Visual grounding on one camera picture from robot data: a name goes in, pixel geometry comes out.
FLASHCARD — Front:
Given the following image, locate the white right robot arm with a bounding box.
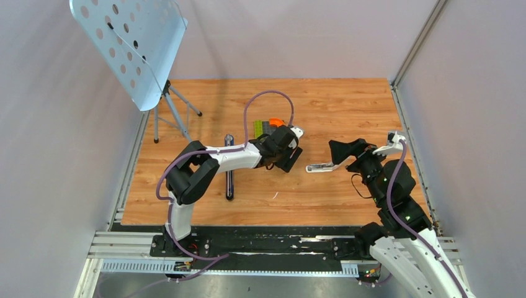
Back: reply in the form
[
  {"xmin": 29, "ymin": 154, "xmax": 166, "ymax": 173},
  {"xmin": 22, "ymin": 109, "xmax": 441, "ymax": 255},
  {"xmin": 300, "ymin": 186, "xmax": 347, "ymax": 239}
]
[{"xmin": 329, "ymin": 138, "xmax": 475, "ymax": 297}]

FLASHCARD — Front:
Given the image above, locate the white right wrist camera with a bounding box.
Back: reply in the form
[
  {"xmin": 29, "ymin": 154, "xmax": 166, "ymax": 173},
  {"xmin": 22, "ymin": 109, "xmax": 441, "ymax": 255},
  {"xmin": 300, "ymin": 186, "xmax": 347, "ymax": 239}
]
[{"xmin": 373, "ymin": 130, "xmax": 407, "ymax": 156}]

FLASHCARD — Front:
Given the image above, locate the blue black stapler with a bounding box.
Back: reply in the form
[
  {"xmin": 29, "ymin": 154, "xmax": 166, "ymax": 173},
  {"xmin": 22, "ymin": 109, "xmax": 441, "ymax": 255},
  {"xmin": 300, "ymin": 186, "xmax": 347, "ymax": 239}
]
[{"xmin": 225, "ymin": 134, "xmax": 234, "ymax": 201}]

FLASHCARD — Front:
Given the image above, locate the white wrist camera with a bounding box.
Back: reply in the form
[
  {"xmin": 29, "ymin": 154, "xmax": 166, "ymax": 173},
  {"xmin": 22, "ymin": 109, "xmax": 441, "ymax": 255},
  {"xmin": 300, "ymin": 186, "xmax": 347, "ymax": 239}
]
[
  {"xmin": 373, "ymin": 130, "xmax": 407, "ymax": 156},
  {"xmin": 289, "ymin": 126, "xmax": 305, "ymax": 149}
]

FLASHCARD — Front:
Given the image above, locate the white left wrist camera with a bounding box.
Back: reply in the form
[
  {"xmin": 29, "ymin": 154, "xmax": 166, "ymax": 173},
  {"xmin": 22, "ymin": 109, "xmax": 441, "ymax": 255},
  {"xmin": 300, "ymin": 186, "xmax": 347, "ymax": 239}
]
[{"xmin": 289, "ymin": 126, "xmax": 305, "ymax": 149}]

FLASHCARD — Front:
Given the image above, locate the light blue music stand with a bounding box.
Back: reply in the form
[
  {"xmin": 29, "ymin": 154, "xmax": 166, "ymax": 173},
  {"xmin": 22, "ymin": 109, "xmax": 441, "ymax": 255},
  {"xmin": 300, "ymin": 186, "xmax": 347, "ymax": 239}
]
[{"xmin": 69, "ymin": 1, "xmax": 202, "ymax": 141}]

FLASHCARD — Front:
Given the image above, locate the green building brick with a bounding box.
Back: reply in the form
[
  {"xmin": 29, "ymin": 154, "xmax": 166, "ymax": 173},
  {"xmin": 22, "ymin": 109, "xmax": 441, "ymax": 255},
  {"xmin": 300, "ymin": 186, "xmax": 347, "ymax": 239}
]
[{"xmin": 254, "ymin": 120, "xmax": 264, "ymax": 138}]

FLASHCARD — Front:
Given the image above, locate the orange curved brick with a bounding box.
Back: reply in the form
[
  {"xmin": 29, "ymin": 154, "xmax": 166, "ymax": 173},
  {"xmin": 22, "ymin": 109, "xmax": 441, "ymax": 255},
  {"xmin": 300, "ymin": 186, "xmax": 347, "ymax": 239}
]
[{"xmin": 269, "ymin": 118, "xmax": 285, "ymax": 128}]

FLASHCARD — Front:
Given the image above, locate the white stapler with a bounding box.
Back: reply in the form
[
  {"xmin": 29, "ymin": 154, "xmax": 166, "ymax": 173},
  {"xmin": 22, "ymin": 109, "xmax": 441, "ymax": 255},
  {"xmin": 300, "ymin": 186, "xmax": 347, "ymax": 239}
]
[{"xmin": 305, "ymin": 158, "xmax": 348, "ymax": 173}]

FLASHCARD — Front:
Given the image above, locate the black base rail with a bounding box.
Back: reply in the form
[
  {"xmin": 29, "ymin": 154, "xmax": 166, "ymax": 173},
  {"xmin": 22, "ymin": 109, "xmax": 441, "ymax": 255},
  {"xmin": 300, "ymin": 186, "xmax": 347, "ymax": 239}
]
[{"xmin": 88, "ymin": 225, "xmax": 463, "ymax": 278}]

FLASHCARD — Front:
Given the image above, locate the grey building baseplate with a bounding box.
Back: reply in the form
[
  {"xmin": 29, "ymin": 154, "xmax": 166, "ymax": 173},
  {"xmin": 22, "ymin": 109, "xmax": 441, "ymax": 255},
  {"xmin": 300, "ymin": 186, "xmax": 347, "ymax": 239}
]
[{"xmin": 263, "ymin": 121, "xmax": 277, "ymax": 135}]

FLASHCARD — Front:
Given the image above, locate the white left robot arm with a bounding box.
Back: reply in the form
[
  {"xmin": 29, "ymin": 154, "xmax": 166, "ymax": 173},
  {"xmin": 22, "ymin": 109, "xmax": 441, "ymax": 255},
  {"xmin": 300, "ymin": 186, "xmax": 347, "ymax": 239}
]
[{"xmin": 156, "ymin": 125, "xmax": 304, "ymax": 256}]

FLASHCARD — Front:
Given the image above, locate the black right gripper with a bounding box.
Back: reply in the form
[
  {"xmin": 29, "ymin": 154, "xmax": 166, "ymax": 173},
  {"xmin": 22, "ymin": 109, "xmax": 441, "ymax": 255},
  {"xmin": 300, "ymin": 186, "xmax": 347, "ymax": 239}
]
[{"xmin": 328, "ymin": 138, "xmax": 391, "ymax": 205}]

